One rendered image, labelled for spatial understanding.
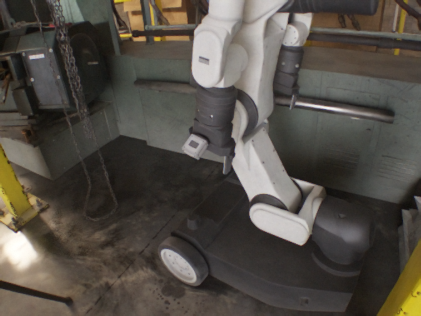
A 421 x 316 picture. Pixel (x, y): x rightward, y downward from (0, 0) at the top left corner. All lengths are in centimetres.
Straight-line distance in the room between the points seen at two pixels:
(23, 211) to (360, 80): 175
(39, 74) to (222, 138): 122
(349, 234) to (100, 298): 89
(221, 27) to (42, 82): 128
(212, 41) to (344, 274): 76
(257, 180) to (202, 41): 51
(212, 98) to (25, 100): 129
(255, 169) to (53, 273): 94
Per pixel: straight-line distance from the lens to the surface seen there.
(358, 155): 144
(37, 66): 167
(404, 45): 127
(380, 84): 131
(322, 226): 90
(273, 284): 94
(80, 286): 127
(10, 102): 191
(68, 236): 149
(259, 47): 73
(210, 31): 54
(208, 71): 55
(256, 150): 87
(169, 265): 113
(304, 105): 127
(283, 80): 102
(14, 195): 169
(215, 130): 64
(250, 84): 78
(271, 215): 91
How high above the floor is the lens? 95
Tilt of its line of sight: 33 degrees down
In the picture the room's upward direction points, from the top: 5 degrees counter-clockwise
